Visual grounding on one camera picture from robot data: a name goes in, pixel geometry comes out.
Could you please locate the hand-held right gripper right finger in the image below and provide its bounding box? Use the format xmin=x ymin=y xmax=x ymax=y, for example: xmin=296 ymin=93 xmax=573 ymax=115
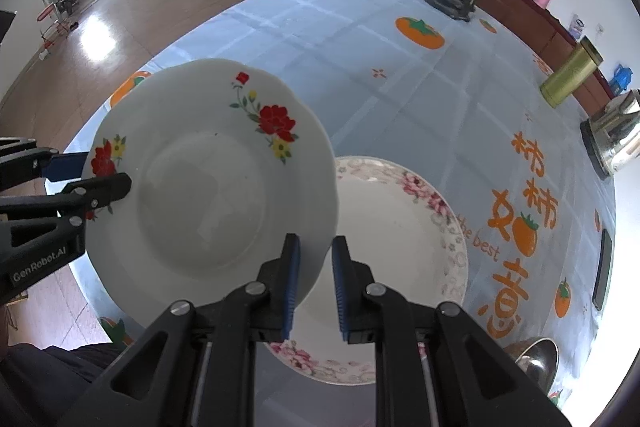
xmin=331 ymin=235 xmax=573 ymax=427

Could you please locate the green tumbler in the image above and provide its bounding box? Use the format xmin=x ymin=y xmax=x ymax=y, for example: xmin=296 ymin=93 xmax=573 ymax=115
xmin=540 ymin=36 xmax=605 ymax=108

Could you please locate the person's dark clothing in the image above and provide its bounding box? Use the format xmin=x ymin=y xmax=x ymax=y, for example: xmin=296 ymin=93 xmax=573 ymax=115
xmin=0 ymin=342 xmax=126 ymax=427

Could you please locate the white plate with red flowers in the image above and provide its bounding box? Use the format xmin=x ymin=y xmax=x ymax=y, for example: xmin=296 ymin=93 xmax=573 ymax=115
xmin=82 ymin=58 xmax=341 ymax=315

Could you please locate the stainless steel bowl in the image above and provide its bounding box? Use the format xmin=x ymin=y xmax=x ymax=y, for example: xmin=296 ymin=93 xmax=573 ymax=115
xmin=502 ymin=337 xmax=559 ymax=395

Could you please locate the blue thermos jug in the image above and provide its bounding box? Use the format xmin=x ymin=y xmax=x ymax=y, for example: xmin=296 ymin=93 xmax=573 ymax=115
xmin=609 ymin=64 xmax=635 ymax=98

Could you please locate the red wire rack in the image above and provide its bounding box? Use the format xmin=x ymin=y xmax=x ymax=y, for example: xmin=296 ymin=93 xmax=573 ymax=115
xmin=37 ymin=4 xmax=76 ymax=50

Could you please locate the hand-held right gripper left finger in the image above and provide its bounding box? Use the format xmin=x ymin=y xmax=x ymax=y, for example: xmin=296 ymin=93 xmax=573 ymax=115
xmin=57 ymin=233 xmax=302 ymax=427

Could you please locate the stainless steel electric kettle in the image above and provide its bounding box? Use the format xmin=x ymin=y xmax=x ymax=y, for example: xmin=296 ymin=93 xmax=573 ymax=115
xmin=582 ymin=88 xmax=640 ymax=172

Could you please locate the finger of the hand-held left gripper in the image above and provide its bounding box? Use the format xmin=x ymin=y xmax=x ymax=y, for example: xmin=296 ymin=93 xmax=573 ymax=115
xmin=0 ymin=173 xmax=132 ymax=253
xmin=0 ymin=137 xmax=96 ymax=190

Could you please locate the black smartphone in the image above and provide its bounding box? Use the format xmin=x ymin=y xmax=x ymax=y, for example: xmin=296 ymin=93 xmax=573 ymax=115
xmin=591 ymin=228 xmax=614 ymax=312

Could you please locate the brown wooden sideboard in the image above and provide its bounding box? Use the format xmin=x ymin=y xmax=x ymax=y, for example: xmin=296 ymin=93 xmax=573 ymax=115
xmin=315 ymin=0 xmax=616 ymax=118

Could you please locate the white plate pink floral rim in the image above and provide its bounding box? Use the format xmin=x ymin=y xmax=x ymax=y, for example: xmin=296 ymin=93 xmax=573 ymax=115
xmin=264 ymin=155 xmax=469 ymax=386

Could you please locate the black kettle base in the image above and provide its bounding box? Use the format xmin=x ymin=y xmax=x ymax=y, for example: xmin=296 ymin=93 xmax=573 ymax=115
xmin=579 ymin=119 xmax=615 ymax=180

